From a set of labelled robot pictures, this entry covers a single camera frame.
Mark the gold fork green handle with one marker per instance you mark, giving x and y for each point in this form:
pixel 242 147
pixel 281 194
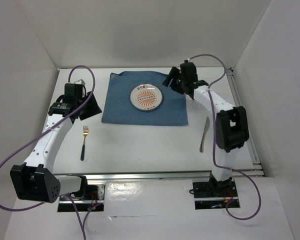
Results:
pixel 85 134

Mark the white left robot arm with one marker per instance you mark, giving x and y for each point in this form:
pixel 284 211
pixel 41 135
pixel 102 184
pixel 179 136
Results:
pixel 33 180

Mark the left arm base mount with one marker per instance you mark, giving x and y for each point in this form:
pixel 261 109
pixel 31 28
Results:
pixel 90 200

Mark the clear drinking glass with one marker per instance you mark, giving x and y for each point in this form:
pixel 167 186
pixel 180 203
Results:
pixel 196 106

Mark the aluminium right side rail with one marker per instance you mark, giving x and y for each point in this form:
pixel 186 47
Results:
pixel 242 122

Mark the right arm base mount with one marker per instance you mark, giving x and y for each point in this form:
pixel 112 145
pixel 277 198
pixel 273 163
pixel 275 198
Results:
pixel 207 198

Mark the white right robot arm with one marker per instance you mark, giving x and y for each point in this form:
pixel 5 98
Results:
pixel 230 124

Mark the white plate orange sunburst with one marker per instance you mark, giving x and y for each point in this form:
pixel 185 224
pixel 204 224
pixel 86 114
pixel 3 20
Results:
pixel 146 97

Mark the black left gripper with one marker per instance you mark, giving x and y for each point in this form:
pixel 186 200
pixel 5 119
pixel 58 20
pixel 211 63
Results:
pixel 94 109

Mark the blue cloth placemat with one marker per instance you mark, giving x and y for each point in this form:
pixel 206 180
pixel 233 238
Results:
pixel 119 110

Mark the silver table knife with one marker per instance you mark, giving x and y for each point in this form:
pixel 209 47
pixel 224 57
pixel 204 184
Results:
pixel 205 131

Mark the aluminium front rail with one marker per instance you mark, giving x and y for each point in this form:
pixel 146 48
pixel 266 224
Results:
pixel 178 175

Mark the aluminium rail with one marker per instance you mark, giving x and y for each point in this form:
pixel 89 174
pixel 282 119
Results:
pixel 178 175
pixel 242 122

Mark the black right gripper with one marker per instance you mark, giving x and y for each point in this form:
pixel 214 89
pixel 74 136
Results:
pixel 174 72

